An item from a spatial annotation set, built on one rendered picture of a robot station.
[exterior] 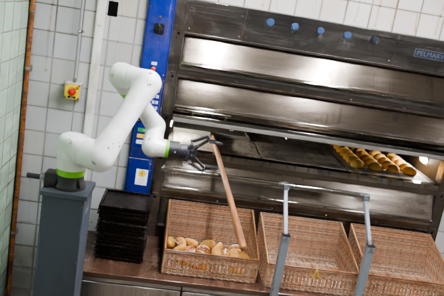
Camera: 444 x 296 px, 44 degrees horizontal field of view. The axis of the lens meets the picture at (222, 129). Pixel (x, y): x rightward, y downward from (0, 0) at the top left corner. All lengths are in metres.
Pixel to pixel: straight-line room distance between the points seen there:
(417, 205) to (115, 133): 2.23
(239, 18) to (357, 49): 0.75
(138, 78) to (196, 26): 0.94
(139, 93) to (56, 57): 1.06
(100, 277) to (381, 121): 1.95
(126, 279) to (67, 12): 1.56
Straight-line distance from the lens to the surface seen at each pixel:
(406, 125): 3.72
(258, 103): 3.44
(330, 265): 3.75
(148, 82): 2.50
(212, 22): 3.37
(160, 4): 3.31
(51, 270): 2.69
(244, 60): 3.39
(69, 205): 2.54
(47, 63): 3.46
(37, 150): 3.59
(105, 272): 3.20
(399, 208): 3.87
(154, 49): 3.33
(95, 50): 3.38
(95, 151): 2.39
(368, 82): 3.57
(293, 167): 3.58
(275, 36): 3.41
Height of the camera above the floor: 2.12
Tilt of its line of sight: 13 degrees down
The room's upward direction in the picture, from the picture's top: 10 degrees clockwise
